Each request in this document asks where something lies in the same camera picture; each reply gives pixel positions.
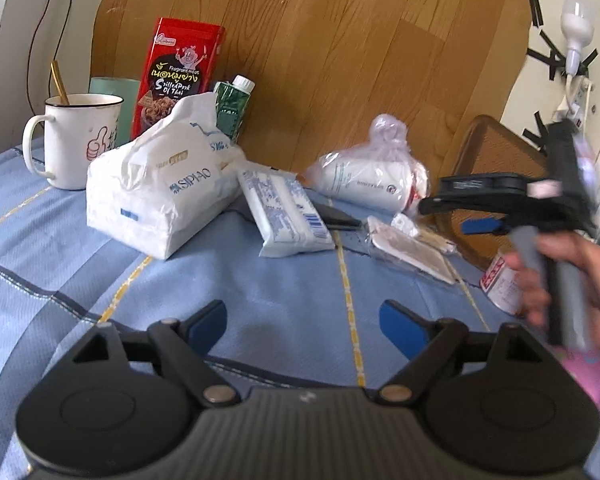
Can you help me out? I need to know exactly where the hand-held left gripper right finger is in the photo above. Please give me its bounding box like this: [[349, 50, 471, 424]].
[[375, 300, 546, 403]]

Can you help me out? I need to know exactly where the black tape cross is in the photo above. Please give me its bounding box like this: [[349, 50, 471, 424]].
[[522, 110, 556, 148]]

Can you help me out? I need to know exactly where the green carton with white cap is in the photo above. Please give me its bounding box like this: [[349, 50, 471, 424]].
[[214, 75, 256, 146]]

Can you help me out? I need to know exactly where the thin black cable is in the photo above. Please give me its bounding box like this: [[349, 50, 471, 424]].
[[27, 0, 76, 116]]

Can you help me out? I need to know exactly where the pale green cup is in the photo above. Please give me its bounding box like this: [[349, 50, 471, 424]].
[[89, 76, 143, 143]]

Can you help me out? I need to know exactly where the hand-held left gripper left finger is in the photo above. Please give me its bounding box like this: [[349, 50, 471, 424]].
[[72, 300, 241, 407]]

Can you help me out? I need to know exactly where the white mug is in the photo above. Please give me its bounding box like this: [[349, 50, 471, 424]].
[[22, 92, 126, 191]]

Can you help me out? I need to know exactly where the white power strip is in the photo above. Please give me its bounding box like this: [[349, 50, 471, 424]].
[[555, 72, 593, 131]]

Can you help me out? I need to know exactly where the white light bulb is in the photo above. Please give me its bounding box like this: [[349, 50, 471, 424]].
[[560, 0, 595, 78]]

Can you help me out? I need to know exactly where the black flat object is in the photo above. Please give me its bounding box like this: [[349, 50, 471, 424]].
[[311, 201, 366, 232]]

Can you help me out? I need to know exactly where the gold spoon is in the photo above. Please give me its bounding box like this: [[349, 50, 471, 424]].
[[50, 60, 71, 107]]

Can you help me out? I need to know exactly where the blue tablecloth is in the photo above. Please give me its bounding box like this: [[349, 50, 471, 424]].
[[0, 135, 600, 480]]

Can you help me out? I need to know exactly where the clear packet of sticks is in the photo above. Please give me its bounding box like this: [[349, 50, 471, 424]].
[[365, 217, 463, 286]]

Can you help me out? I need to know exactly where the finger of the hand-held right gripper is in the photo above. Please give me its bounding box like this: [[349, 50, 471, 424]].
[[460, 217, 511, 236], [418, 194, 511, 217]]

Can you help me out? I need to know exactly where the large white tissue pack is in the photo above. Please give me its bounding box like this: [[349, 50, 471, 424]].
[[86, 91, 248, 261]]

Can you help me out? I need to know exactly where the red snack box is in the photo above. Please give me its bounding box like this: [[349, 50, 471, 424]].
[[130, 17, 227, 143]]

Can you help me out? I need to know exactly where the clear plastic packet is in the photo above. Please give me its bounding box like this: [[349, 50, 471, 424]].
[[392, 212, 457, 257]]

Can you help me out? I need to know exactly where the round can with beige lid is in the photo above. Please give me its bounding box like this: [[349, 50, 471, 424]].
[[480, 250, 531, 316]]

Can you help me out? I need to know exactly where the small white blue tissue packet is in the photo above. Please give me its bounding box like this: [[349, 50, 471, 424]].
[[237, 169, 336, 259]]

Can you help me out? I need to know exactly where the person's right hand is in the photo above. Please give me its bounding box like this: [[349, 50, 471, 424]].
[[502, 232, 600, 348]]

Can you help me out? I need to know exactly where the wood-grain wall sheet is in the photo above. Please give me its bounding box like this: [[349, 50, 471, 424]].
[[90, 0, 533, 191]]

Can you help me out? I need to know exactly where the black tape strips cluster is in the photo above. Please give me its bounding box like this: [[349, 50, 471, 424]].
[[527, 30, 598, 81]]

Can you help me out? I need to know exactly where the plastic bag of paper cups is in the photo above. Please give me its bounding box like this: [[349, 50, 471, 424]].
[[302, 114, 431, 213]]

